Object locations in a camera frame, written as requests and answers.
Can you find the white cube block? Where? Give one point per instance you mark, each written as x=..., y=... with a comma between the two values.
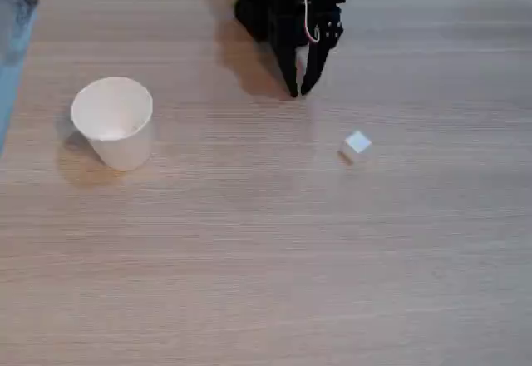
x=355, y=146

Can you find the white paper cup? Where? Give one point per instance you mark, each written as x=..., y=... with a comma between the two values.
x=120, y=145

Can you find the person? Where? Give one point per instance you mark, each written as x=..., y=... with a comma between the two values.
x=16, y=12

